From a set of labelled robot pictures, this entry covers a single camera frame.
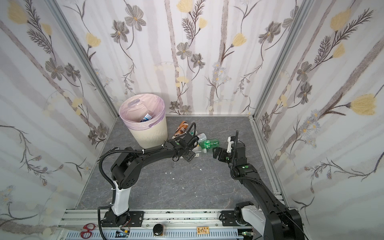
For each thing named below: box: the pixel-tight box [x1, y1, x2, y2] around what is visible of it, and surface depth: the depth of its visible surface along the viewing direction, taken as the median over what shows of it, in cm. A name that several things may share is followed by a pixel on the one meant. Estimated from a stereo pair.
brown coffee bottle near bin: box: [172, 120, 189, 139], surface depth 109 cm
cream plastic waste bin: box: [127, 115, 168, 149], surface depth 92 cm
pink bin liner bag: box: [119, 93, 166, 131], surface depth 95 cm
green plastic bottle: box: [199, 139, 220, 149], surface depth 100 cm
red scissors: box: [80, 223, 96, 239], surface depth 73 cm
